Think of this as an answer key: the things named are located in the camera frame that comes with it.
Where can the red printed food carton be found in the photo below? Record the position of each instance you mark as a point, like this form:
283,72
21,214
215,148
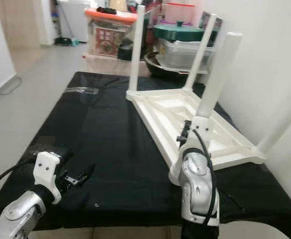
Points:
108,41

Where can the clear plastic container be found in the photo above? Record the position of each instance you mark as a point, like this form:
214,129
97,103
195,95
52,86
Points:
180,54

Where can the clear tape strip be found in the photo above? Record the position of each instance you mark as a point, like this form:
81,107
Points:
83,90

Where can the pink board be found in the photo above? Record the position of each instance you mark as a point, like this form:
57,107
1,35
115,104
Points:
179,12

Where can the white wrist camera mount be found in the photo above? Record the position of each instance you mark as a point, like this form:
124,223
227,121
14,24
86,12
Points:
201,134
47,172

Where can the white plastic children table top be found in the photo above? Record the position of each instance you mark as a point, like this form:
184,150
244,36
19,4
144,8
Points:
170,112

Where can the black tablecloth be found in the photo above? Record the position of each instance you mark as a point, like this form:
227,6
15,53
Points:
105,159

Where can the beige round basket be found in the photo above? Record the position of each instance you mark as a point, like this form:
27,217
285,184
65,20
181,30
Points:
119,4

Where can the black dustpan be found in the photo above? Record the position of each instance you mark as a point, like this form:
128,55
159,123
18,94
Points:
65,41

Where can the glossy black plastic bag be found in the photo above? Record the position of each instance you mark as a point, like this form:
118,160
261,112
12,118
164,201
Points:
126,45

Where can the small black item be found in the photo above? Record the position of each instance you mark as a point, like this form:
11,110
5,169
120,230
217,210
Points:
106,10

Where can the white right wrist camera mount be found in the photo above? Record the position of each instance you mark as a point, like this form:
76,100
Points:
201,134

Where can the black wok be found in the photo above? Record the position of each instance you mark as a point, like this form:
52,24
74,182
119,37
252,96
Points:
157,69

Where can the dark green pot lid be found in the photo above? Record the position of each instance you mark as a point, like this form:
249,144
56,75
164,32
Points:
180,32

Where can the clear storage box orange lid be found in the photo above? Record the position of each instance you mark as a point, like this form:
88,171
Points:
113,16

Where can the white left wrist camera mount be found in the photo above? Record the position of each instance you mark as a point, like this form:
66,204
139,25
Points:
47,172

